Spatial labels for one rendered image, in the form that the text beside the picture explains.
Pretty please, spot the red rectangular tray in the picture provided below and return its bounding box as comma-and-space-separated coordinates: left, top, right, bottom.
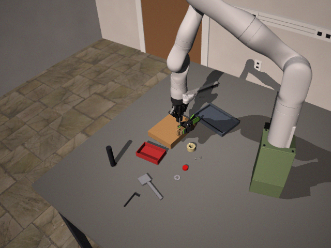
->
136, 142, 166, 165

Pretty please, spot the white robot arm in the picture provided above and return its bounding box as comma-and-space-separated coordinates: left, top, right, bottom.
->
167, 0, 312, 148

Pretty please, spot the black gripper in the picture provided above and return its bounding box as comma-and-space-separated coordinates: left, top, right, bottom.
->
169, 97, 189, 123

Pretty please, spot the cream ring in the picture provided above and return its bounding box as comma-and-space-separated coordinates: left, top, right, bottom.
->
187, 143, 195, 152

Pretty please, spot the light brown wooden board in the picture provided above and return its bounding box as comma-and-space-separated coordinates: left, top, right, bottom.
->
148, 114, 190, 149

